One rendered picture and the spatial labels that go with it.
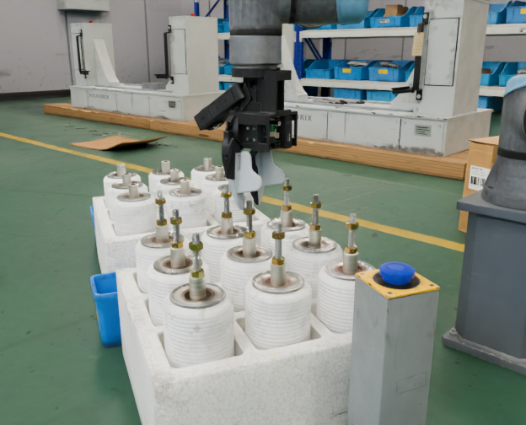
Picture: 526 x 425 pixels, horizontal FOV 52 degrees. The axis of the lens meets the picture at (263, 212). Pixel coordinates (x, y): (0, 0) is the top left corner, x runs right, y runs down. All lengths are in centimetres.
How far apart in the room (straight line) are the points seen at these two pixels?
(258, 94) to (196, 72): 322
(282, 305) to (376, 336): 16
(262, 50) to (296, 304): 35
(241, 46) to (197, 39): 325
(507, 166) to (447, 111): 172
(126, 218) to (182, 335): 54
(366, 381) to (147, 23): 770
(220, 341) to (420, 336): 25
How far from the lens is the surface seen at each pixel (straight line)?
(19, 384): 109
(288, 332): 76
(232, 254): 87
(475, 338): 115
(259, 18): 77
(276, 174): 83
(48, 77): 740
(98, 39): 518
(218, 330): 72
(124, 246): 120
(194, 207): 123
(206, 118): 84
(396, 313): 62
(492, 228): 106
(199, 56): 402
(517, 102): 104
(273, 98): 77
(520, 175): 104
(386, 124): 284
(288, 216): 100
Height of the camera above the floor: 57
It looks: 17 degrees down
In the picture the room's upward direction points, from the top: straight up
